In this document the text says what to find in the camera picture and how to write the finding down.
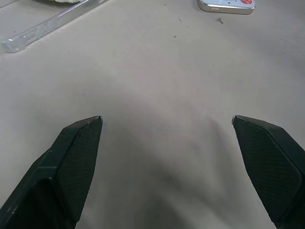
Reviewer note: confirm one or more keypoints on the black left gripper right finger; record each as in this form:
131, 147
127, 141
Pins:
269, 164

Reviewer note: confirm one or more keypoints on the small dark screw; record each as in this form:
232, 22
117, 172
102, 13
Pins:
220, 20

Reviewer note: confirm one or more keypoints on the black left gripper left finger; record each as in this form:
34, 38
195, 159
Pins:
66, 167

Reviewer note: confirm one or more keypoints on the silver smartphone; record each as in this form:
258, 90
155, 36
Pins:
226, 6

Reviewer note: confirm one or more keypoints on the clear transparent phone case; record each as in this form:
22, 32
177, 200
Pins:
43, 23

